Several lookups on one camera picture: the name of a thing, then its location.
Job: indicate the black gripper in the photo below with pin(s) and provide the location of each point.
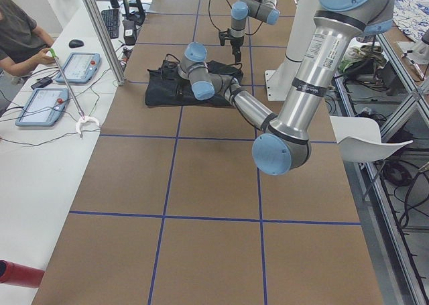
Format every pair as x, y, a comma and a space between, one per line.
236, 42
181, 82

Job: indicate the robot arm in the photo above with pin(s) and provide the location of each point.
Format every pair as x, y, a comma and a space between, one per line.
263, 10
326, 28

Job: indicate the pile of clothes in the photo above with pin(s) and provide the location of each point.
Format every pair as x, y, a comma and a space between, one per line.
361, 60

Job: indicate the black keyboard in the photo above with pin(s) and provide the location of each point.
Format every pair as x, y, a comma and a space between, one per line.
111, 21

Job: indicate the far teach pendant tablet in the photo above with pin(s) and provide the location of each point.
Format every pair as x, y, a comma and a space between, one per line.
80, 67

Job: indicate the teach pendant tablet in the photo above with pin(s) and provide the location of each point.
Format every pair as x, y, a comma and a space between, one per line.
80, 67
44, 107

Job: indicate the black computer mouse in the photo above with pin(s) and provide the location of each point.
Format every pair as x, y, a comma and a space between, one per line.
75, 43

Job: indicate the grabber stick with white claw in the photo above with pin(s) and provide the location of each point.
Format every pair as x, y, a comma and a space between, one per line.
83, 117

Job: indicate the near teach pendant tablet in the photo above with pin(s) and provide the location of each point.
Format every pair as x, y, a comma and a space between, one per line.
44, 107

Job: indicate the black power adapter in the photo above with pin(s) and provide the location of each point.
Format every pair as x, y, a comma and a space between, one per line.
42, 82

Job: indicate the seated person in grey shirt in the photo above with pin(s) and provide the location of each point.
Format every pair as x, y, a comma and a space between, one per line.
24, 44

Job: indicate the white plastic chair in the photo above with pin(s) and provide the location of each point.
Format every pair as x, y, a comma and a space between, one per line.
359, 139

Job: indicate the blue white patterned cloth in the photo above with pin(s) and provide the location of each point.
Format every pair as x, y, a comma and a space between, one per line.
411, 18

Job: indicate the red cylinder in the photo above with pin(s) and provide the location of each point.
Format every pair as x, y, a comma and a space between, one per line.
20, 275

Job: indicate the aluminium frame post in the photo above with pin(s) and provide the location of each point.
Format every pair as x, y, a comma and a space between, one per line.
103, 36

